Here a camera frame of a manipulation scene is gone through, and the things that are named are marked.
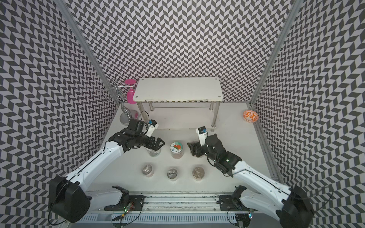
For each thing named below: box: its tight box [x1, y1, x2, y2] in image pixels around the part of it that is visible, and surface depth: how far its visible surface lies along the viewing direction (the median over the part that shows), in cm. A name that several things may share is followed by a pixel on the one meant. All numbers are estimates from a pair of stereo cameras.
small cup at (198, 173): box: [192, 166, 205, 182], surface depth 79 cm
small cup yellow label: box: [166, 167, 179, 182], surface depth 79 cm
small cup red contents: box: [142, 164, 154, 178], surface depth 80 cm
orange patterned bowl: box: [243, 109, 260, 124], surface depth 107 cm
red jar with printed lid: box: [169, 141, 184, 160], surface depth 86 cm
